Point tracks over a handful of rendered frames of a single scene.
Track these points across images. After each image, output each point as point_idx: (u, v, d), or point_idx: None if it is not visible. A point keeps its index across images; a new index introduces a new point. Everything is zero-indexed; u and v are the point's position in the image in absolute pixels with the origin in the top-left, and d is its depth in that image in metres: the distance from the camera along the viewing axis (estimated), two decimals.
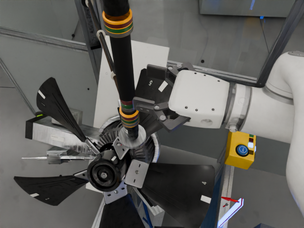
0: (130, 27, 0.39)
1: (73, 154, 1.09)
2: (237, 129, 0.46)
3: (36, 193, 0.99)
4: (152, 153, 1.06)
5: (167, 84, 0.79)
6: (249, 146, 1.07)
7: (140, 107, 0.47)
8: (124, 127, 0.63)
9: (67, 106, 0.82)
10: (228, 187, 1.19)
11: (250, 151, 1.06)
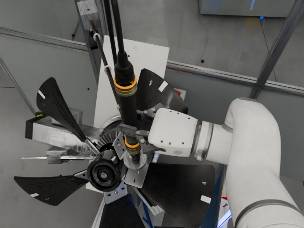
0: (135, 88, 0.50)
1: (73, 154, 1.09)
2: (202, 158, 0.58)
3: (36, 193, 0.99)
4: (152, 153, 1.06)
5: (167, 84, 0.79)
6: None
7: (125, 132, 0.60)
8: (128, 153, 0.74)
9: (67, 106, 0.82)
10: None
11: None
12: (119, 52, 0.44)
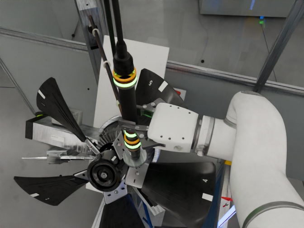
0: (135, 81, 0.49)
1: (73, 154, 1.09)
2: (203, 153, 0.56)
3: (36, 193, 0.99)
4: (152, 153, 1.06)
5: (167, 84, 0.79)
6: None
7: (124, 127, 0.59)
8: (128, 149, 0.72)
9: (67, 106, 0.82)
10: (228, 187, 1.19)
11: None
12: (118, 42, 0.42)
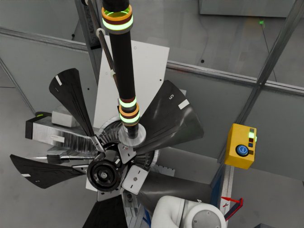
0: (130, 23, 0.38)
1: (73, 154, 1.09)
2: None
3: (28, 174, 0.97)
4: (152, 153, 1.06)
5: (188, 103, 0.79)
6: (249, 146, 1.07)
7: None
8: (124, 125, 0.62)
9: (83, 100, 0.80)
10: (228, 187, 1.19)
11: (250, 151, 1.06)
12: None
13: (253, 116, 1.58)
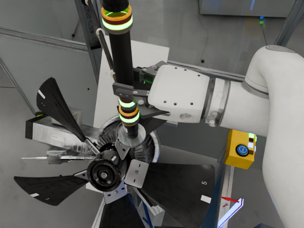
0: (130, 23, 0.38)
1: (73, 154, 1.09)
2: (216, 123, 0.46)
3: (45, 97, 0.88)
4: (152, 153, 1.06)
5: (209, 202, 0.86)
6: (249, 146, 1.07)
7: (120, 93, 0.49)
8: (124, 125, 0.62)
9: (158, 126, 0.77)
10: (228, 187, 1.19)
11: (250, 151, 1.06)
12: None
13: None
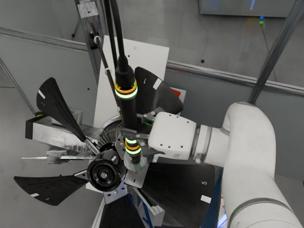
0: (135, 92, 0.51)
1: (73, 154, 1.09)
2: (201, 161, 0.59)
3: (45, 97, 0.88)
4: None
5: (209, 202, 0.86)
6: None
7: (126, 135, 0.62)
8: (129, 154, 0.75)
9: None
10: None
11: None
12: (120, 57, 0.45)
13: None
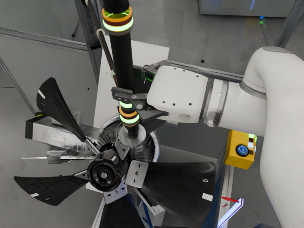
0: (130, 24, 0.38)
1: (73, 154, 1.09)
2: (214, 123, 0.46)
3: (45, 97, 0.88)
4: (152, 153, 1.06)
5: (211, 200, 0.84)
6: (249, 146, 1.07)
7: (119, 97, 0.48)
8: (124, 126, 0.62)
9: (158, 126, 0.77)
10: (228, 187, 1.19)
11: (250, 151, 1.06)
12: None
13: None
